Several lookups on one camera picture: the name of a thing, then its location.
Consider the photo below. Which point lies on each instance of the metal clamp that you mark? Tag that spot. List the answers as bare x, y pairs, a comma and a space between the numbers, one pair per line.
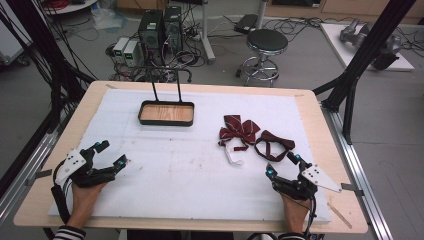
351, 189
39, 174

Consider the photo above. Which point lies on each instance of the white foam mat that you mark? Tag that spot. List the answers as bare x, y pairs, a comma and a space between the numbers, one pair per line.
186, 173

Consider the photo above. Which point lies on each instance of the grey table leg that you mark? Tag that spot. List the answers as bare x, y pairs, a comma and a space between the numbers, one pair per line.
207, 36

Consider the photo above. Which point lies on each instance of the white floor board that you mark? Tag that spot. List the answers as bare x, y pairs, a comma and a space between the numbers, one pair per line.
336, 43

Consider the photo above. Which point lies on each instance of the plain dark red bow tie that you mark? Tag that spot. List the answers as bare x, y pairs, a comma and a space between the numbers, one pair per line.
278, 141

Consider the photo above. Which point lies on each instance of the striped dark red bow tie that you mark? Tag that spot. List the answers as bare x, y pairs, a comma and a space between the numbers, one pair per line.
238, 130

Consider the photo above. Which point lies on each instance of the black computer tower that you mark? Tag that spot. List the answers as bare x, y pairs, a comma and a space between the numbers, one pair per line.
173, 28
150, 31

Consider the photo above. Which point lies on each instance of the flat black box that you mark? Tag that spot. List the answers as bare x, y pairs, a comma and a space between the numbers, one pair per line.
246, 23

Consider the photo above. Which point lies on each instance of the white power supply box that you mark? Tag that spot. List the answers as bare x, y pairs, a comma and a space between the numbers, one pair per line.
130, 53
120, 47

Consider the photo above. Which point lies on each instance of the black frame post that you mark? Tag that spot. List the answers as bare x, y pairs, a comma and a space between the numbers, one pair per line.
40, 50
363, 56

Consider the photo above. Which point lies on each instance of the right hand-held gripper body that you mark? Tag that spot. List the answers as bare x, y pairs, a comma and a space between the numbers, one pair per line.
300, 185

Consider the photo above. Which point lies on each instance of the aluminium rail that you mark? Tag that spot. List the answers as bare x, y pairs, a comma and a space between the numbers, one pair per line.
23, 173
358, 173

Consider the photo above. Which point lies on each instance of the black round stool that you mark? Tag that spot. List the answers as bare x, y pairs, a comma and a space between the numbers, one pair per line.
266, 41

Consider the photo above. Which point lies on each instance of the black rack with wooden tray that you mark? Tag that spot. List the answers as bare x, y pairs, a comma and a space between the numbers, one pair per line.
166, 113

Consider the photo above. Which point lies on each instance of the person's right hand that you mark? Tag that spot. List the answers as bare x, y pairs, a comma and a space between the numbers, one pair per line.
296, 213

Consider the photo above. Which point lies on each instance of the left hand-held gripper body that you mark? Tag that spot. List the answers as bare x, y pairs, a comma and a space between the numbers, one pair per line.
75, 166

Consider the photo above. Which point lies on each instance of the thin wooden stick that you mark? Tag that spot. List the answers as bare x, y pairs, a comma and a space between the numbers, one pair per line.
340, 216

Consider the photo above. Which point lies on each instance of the clear plastic bag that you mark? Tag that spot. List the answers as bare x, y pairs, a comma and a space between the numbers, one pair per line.
106, 18

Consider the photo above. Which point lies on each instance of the person's left hand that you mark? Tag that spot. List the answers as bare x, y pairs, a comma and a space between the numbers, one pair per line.
85, 201

